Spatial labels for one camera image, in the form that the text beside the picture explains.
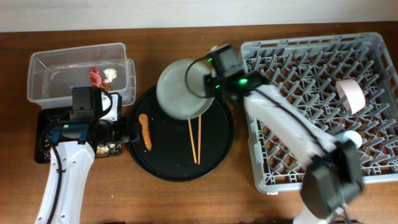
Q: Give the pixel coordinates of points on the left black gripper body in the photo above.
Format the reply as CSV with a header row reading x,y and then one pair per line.
x,y
117,132

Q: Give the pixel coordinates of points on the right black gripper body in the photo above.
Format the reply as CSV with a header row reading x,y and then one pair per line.
x,y
212,85

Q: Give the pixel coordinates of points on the food scraps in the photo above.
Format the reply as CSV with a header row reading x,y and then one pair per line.
x,y
109,150

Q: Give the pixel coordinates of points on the orange carrot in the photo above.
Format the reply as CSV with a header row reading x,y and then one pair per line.
x,y
144,121

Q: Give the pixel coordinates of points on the grey round plate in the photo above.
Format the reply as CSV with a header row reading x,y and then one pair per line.
x,y
179,87

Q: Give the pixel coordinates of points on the red snack wrapper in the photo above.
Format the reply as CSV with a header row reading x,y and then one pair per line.
x,y
96,79

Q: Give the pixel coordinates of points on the wooden chopstick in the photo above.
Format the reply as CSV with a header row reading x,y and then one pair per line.
x,y
192,141
199,139

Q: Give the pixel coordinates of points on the white tissue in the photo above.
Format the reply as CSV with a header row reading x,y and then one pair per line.
x,y
110,74

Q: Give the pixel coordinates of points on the pink bowl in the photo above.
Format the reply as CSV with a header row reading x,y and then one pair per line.
x,y
352,95

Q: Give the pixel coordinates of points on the light blue plastic cup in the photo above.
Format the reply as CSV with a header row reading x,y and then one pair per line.
x,y
353,137

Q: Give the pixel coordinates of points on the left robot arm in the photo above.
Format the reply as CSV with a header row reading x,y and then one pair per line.
x,y
72,139

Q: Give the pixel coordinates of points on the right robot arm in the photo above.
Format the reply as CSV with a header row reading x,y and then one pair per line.
x,y
333,176

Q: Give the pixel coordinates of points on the clear plastic waste bin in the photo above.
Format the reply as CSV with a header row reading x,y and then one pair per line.
x,y
53,74

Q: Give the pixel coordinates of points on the grey dishwasher rack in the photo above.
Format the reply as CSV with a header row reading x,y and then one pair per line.
x,y
306,70

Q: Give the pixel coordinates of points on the black rectangular tray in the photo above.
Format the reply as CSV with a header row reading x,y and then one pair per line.
x,y
45,117

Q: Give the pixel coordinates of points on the round black serving tray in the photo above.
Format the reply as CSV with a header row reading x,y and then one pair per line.
x,y
171,157

